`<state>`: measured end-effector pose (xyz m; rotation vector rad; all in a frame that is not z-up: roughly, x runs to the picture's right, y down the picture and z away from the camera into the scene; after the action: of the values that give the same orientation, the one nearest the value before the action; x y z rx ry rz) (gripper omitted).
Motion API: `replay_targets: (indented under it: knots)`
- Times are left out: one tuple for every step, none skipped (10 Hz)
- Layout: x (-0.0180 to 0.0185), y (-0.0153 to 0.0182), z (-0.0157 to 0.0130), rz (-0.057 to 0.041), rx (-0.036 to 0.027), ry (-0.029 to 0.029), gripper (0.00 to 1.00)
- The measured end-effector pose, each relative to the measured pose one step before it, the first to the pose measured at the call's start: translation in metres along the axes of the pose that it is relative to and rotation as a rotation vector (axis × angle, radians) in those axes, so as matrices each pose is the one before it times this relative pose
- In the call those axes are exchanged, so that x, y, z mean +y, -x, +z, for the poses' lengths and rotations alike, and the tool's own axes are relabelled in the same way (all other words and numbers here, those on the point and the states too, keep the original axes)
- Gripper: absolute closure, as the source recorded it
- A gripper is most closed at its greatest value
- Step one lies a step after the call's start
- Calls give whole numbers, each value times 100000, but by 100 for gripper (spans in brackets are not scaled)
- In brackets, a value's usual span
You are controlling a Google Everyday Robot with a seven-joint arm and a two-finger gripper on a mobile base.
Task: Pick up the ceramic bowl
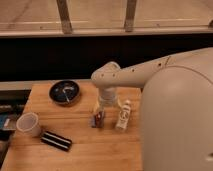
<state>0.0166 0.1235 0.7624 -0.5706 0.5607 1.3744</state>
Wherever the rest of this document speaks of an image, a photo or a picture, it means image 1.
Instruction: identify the dark ceramic bowl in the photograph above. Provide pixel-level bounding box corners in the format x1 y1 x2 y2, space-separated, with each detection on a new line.
49 80 80 106

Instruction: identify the translucent plastic cup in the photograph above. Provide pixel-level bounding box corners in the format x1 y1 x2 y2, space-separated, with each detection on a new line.
16 112 42 137

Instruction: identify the left metal window post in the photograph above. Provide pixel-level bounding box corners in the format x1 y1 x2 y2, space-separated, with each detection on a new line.
56 0 72 34

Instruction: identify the metal window post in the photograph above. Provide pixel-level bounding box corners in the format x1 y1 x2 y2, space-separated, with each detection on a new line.
124 0 137 32
56 0 72 34

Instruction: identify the white plastic bottle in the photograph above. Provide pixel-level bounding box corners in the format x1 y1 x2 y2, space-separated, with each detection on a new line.
115 100 131 131

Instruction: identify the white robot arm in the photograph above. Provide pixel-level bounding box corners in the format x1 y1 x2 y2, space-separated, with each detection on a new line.
91 47 213 171

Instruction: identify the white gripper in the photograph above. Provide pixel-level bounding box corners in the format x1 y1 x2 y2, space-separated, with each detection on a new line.
91 88 118 128

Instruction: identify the right metal window post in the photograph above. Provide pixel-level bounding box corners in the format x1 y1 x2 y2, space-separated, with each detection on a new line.
124 0 137 32

